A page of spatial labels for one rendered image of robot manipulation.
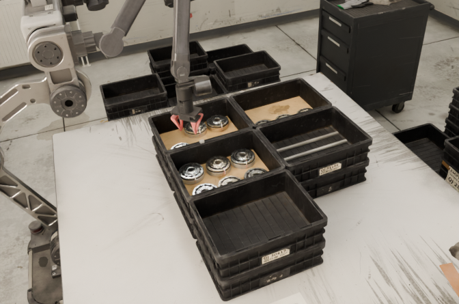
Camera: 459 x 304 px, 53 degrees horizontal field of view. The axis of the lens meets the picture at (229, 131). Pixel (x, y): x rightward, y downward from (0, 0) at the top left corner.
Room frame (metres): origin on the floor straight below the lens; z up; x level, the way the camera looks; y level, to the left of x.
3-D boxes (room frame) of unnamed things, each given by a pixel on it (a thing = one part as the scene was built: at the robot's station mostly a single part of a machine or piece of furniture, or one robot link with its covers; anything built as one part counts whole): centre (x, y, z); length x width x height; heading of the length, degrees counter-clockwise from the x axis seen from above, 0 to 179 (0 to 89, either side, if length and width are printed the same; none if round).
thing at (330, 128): (1.56, -0.35, 0.87); 0.40 x 0.30 x 0.11; 110
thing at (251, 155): (1.53, -0.05, 0.86); 0.10 x 0.10 x 0.01
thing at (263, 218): (1.14, -0.07, 0.87); 0.40 x 0.30 x 0.11; 110
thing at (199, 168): (1.46, 0.17, 0.86); 0.10 x 0.10 x 0.01
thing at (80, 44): (1.45, 0.47, 1.45); 0.09 x 0.08 x 0.12; 17
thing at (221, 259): (1.14, -0.07, 0.92); 0.40 x 0.30 x 0.02; 110
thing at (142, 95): (2.65, 0.61, 0.37); 0.40 x 0.30 x 0.45; 107
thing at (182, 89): (1.46, 0.15, 1.23); 0.07 x 0.06 x 0.07; 107
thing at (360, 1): (3.17, -0.94, 0.88); 0.25 x 0.19 x 0.03; 107
